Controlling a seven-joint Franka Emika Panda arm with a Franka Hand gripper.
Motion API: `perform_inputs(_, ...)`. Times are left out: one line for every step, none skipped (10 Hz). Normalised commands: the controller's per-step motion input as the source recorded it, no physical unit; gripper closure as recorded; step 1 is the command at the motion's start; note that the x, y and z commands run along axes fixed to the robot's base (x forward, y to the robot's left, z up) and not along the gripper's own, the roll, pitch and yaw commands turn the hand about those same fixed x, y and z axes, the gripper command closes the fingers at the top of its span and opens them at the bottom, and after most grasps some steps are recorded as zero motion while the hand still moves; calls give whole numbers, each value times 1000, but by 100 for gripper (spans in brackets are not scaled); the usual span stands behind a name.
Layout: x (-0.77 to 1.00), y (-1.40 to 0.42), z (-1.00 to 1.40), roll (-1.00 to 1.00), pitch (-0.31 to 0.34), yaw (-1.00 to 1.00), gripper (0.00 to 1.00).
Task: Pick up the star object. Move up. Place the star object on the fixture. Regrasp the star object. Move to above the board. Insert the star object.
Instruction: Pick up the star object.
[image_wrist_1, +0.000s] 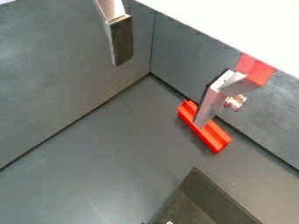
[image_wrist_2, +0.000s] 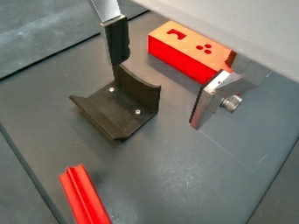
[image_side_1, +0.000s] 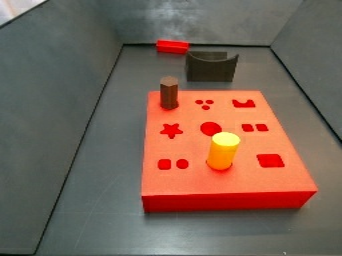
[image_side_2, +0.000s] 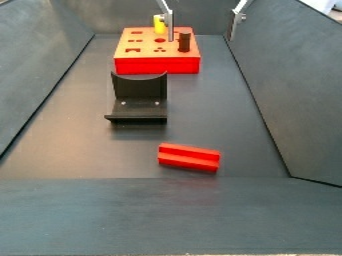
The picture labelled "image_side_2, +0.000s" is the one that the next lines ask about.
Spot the dark brown hexagonal peg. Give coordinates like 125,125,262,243
178,31,192,52

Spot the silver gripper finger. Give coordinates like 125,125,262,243
228,0,249,41
156,0,174,42

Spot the red star prism object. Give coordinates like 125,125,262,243
158,142,221,173

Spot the yellow cylinder peg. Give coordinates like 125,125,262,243
154,14,168,35

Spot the red shape sorting block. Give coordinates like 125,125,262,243
114,27,201,75

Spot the black curved fixture stand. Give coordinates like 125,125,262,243
105,73,168,122

